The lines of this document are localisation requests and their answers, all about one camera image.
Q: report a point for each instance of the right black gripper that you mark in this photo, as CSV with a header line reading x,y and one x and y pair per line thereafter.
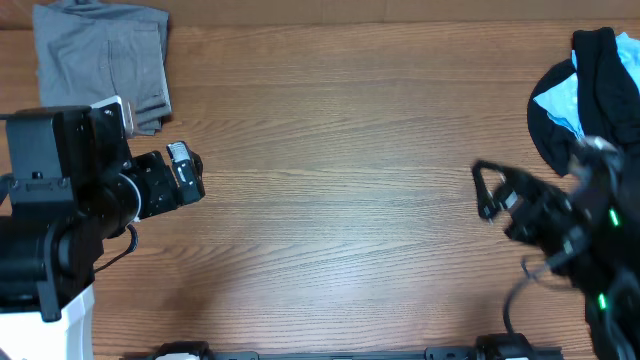
x,y
532,194

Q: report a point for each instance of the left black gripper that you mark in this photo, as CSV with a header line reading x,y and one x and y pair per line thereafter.
x,y
151,172

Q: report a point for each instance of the grey shorts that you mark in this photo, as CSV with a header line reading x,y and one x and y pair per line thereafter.
x,y
89,51

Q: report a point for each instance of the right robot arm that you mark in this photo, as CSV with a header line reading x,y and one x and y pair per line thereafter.
x,y
589,235

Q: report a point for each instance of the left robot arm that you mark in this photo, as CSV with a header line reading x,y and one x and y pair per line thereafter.
x,y
74,184

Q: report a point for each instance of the light blue shirt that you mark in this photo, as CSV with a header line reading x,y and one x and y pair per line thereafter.
x,y
561,101

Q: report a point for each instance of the black garment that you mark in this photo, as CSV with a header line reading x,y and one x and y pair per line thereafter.
x,y
608,102

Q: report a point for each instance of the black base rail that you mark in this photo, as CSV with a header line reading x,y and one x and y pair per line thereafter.
x,y
487,347

